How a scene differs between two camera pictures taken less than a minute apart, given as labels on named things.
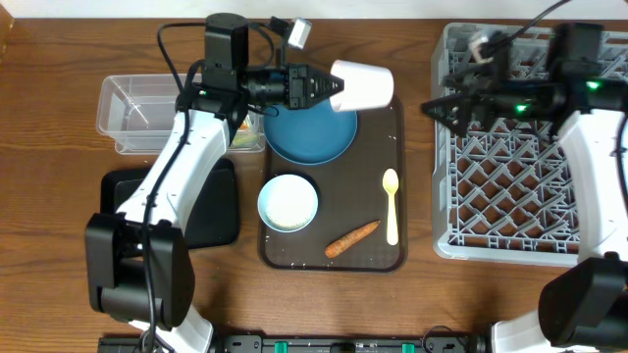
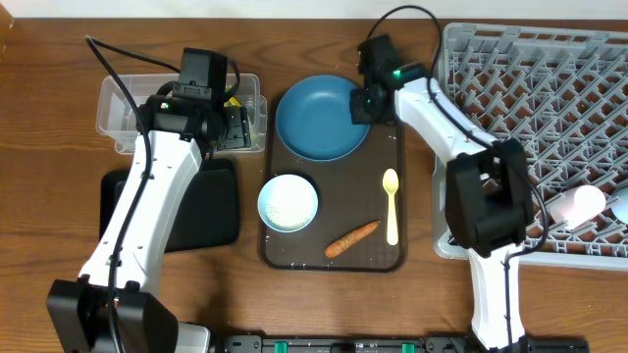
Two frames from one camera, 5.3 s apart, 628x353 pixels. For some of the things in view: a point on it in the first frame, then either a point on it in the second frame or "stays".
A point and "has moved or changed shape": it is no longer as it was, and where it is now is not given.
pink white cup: (366, 86) to (575, 206)
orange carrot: (349, 239) stays
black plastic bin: (213, 218) stays
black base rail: (348, 343) stays
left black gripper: (290, 86) to (235, 123)
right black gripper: (480, 93) to (366, 100)
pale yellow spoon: (391, 180) stays
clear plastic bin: (135, 112) stays
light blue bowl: (287, 203) stays
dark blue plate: (312, 135) has moved or changed shape
